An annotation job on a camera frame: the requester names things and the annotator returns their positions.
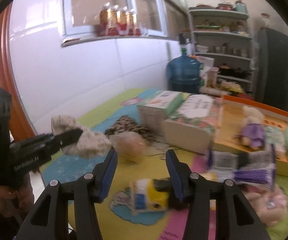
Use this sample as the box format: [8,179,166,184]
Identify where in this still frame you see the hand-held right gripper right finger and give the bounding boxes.
[165,149,271,240]

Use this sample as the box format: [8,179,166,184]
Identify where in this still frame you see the egg tray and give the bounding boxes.
[220,81,243,93]

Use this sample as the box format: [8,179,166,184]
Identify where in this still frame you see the metal shelf rack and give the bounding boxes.
[187,6,255,98]

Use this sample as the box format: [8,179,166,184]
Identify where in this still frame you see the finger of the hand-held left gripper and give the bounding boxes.
[53,128,83,148]

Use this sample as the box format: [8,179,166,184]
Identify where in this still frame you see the pink plush bear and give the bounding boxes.
[247,187,288,233]

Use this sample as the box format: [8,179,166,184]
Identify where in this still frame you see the black wok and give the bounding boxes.
[232,67,251,78]

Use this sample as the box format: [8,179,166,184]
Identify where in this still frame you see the teal canister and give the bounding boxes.
[235,0,248,14]

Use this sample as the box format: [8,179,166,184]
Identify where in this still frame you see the glass jar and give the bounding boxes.
[260,14,270,28]

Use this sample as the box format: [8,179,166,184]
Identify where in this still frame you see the blue water jug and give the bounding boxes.
[166,54,202,93]

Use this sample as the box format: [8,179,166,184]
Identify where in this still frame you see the white fluffy plush toy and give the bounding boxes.
[51,115,112,159]

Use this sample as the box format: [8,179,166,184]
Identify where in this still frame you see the orange cardboard box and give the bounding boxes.
[214,94,288,178]

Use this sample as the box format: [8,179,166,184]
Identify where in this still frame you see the purple wet wipes packet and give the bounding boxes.
[206,145,278,190]

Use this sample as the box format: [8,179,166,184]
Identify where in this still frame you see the orange door frame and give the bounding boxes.
[0,5,35,140]

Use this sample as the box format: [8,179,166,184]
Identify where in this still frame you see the person's left hand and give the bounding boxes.
[0,174,35,218]

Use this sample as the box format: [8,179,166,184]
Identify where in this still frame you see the pink plastic container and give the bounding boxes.
[207,69,218,85]

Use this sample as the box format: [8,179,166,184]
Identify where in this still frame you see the yellow white packet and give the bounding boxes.
[129,178,182,214]

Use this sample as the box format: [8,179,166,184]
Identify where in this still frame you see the plush toy with purple dress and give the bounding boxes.
[236,105,266,150]

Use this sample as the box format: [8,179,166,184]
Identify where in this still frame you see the black pot with red lid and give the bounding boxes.
[219,64,232,75]

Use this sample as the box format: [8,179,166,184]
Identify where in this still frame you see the white green bag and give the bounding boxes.
[199,56,215,80]

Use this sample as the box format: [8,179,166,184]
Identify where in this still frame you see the leopard print cloth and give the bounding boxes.
[105,115,157,140]

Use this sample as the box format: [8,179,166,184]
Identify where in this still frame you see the black water pump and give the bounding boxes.
[178,33,190,55]

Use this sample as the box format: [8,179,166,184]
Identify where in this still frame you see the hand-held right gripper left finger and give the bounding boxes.
[19,149,118,240]

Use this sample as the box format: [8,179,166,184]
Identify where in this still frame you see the printed blanket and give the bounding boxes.
[39,87,288,240]

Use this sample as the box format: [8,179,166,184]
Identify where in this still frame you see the green tissue box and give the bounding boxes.
[138,91,192,128]

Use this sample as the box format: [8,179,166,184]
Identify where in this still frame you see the sliding window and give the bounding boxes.
[59,0,169,40]

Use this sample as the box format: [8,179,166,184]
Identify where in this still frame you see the dark fridge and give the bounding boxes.
[255,27,288,113]

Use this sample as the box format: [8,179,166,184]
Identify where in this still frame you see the floral tissue box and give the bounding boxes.
[162,95,222,154]

